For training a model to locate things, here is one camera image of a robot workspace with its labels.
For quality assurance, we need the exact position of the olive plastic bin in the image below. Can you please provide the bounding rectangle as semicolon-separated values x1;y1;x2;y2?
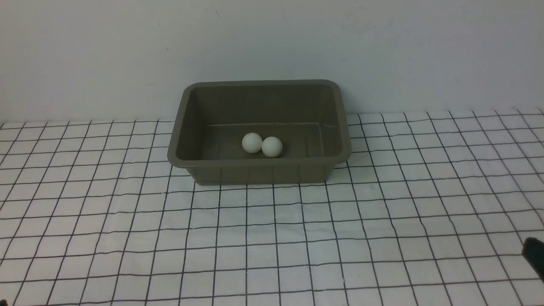
167;79;352;185

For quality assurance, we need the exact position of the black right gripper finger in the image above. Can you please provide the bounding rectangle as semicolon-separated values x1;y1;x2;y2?
522;238;544;282

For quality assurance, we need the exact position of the white grid-pattern tablecloth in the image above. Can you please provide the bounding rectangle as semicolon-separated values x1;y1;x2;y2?
0;110;544;306

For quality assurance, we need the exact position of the white table-tennis ball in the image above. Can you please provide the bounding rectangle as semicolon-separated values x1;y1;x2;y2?
261;137;283;158
241;133;263;154

